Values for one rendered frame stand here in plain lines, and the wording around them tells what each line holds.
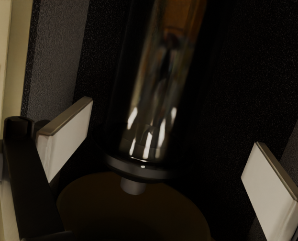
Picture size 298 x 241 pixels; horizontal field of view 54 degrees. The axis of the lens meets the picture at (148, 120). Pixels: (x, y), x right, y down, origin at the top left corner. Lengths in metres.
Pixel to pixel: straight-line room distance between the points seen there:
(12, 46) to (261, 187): 0.20
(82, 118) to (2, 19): 0.08
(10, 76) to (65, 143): 0.10
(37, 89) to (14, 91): 0.02
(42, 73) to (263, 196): 0.19
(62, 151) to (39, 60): 0.10
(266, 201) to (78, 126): 0.11
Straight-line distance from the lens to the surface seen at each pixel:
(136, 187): 0.31
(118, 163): 0.26
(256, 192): 0.19
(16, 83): 0.25
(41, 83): 0.26
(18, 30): 0.24
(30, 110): 0.25
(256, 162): 0.20
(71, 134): 0.17
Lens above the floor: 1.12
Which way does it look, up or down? 18 degrees up
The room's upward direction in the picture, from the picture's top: 165 degrees counter-clockwise
